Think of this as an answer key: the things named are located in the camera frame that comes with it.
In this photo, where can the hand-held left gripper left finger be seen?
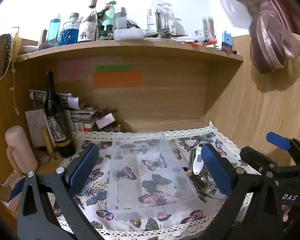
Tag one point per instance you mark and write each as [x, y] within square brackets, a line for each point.
[83, 170]

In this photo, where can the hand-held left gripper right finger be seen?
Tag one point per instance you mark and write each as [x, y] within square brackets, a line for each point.
[215, 170]

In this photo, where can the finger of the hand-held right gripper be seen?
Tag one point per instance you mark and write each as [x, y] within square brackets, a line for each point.
[277, 140]
[257, 158]

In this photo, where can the white handheld beauty device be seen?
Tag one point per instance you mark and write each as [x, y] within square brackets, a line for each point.
[197, 163]

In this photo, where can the silver metal cylinder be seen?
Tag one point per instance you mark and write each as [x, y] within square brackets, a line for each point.
[191, 158]

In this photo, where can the clear plastic box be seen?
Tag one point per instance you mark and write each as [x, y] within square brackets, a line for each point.
[150, 175]

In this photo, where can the butterfly print lace cloth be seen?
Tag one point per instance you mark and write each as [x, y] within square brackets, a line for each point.
[100, 195]

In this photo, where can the fruit print box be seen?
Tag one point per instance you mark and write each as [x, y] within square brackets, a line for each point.
[82, 127]

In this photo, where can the yellow tube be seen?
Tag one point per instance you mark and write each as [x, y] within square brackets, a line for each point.
[47, 141]

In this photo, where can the pile of coins and caps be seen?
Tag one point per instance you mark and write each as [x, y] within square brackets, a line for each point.
[110, 127]

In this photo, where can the white folded card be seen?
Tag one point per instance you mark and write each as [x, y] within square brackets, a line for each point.
[105, 120]

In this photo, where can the dark wine bottle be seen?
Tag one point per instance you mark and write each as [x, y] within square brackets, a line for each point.
[56, 120]

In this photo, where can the stack of papers and booklets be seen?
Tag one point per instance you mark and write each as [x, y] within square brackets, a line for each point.
[76, 107]

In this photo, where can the white handwritten note paper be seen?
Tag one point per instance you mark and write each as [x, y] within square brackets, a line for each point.
[36, 127]

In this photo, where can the beige rounded plastic object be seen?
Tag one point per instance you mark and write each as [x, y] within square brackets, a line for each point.
[20, 150]

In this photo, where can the orange sticky note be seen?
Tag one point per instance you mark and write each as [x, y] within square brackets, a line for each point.
[117, 78]

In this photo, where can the pink sticky note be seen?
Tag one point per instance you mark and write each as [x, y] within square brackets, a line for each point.
[71, 71]

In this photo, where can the green sticky note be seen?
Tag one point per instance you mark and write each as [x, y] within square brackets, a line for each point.
[112, 68]

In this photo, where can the pink striped curtain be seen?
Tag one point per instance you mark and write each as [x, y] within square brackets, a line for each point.
[270, 30]

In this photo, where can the blue plastic block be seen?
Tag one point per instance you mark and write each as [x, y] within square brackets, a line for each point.
[227, 41]

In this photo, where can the wooden shelf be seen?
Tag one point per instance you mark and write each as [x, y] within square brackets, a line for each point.
[130, 48]

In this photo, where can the short glass jar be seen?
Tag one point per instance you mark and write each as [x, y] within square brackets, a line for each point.
[200, 33]

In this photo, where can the tall glass jar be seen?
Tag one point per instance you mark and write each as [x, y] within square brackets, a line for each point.
[209, 26]

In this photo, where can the glass bottle with blue net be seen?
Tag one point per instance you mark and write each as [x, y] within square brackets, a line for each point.
[70, 32]

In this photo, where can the black lace ribbon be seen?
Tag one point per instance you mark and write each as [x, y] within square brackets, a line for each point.
[7, 52]

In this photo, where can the clear bottle with white label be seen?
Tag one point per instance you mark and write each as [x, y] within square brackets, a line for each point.
[88, 27]

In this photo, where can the white plastic case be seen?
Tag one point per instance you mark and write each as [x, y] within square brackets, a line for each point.
[128, 34]

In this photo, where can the tall teal bottle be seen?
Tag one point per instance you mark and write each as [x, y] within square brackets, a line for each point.
[54, 28]

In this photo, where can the green spray bottle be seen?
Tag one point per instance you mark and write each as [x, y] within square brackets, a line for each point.
[107, 20]

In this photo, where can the clear bottle with silver cap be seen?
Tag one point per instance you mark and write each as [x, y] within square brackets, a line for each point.
[121, 18]

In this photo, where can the clear acrylic organizer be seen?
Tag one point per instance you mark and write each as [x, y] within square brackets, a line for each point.
[162, 17]

